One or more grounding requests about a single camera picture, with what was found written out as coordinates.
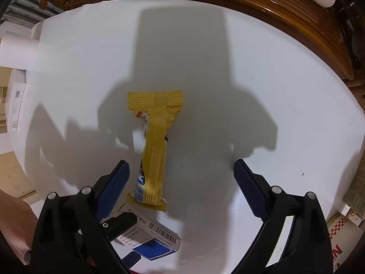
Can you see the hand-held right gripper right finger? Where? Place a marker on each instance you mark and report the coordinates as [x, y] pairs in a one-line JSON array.
[[251, 189]]

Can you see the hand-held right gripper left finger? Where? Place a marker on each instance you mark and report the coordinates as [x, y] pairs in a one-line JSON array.
[[112, 189]]

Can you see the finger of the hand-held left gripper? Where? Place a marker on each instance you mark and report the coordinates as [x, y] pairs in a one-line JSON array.
[[132, 259], [121, 225]]

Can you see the white barcode carton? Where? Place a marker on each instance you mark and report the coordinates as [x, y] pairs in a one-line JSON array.
[[155, 234]]

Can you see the yellow snack wrapper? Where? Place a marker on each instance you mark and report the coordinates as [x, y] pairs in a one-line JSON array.
[[155, 154]]

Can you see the person's left forearm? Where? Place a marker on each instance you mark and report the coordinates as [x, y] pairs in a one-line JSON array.
[[15, 219]]

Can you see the flat brown cardboard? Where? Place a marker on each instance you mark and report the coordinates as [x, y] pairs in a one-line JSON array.
[[12, 174]]

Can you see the red checkered cardboard box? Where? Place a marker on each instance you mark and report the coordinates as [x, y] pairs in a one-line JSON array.
[[346, 239]]

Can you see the white appliance box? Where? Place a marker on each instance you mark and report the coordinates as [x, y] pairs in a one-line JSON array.
[[16, 100]]

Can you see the white paper roll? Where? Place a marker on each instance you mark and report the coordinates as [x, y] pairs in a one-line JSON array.
[[17, 50]]

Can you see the wooden slatted bench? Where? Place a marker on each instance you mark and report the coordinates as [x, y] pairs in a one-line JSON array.
[[285, 8]]

